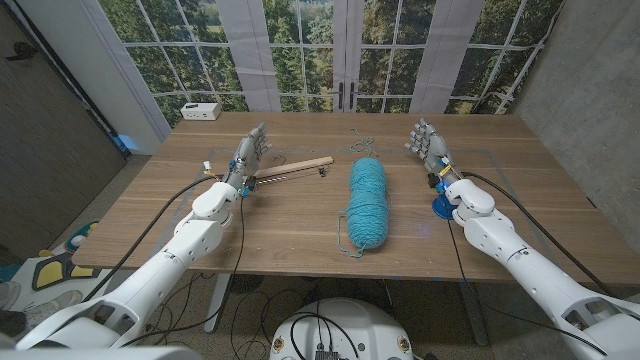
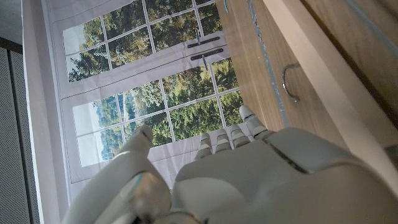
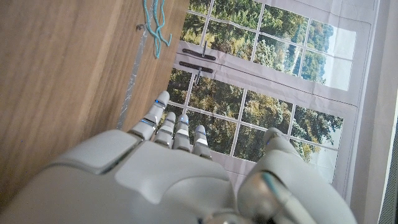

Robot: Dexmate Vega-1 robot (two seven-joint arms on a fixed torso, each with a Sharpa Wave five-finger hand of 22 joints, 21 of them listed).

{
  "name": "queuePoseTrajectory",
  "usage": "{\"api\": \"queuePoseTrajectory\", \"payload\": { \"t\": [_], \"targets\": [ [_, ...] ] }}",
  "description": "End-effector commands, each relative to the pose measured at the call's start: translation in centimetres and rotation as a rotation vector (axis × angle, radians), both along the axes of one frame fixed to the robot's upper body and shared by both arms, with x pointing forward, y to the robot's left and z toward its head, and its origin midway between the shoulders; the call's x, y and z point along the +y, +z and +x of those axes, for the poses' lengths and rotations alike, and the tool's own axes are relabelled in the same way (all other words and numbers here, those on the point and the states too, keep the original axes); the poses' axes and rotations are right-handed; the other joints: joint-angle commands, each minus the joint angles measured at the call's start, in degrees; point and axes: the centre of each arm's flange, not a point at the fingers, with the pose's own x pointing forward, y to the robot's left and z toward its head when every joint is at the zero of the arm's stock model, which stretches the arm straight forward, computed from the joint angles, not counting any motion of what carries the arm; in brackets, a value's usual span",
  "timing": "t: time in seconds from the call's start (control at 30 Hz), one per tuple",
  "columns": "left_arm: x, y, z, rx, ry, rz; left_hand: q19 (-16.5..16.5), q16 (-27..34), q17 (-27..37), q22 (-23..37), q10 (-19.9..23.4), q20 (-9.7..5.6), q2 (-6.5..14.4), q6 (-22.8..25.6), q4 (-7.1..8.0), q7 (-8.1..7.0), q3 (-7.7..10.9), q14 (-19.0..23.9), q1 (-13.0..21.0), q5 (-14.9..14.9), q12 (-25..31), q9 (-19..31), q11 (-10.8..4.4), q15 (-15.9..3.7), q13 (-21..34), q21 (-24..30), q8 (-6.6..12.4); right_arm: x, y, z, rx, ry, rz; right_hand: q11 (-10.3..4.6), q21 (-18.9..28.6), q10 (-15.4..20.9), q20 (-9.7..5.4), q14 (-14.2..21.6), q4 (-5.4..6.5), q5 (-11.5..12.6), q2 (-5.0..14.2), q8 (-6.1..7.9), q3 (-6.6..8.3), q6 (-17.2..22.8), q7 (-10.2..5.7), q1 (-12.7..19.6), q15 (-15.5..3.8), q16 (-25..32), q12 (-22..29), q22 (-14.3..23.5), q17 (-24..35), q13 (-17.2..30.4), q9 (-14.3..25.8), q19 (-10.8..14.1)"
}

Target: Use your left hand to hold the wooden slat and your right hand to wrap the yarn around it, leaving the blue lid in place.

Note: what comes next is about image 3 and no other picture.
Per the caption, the teal yarn skein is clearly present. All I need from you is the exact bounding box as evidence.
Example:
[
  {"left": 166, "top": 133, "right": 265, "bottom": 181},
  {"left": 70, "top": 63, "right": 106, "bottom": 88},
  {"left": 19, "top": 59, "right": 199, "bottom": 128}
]
[{"left": 142, "top": 0, "right": 173, "bottom": 60}]

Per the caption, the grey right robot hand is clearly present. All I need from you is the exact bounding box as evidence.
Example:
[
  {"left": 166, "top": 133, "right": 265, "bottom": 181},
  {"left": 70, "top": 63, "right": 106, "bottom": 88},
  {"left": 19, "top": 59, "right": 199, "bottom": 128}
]
[{"left": 0, "top": 90, "right": 358, "bottom": 224}]

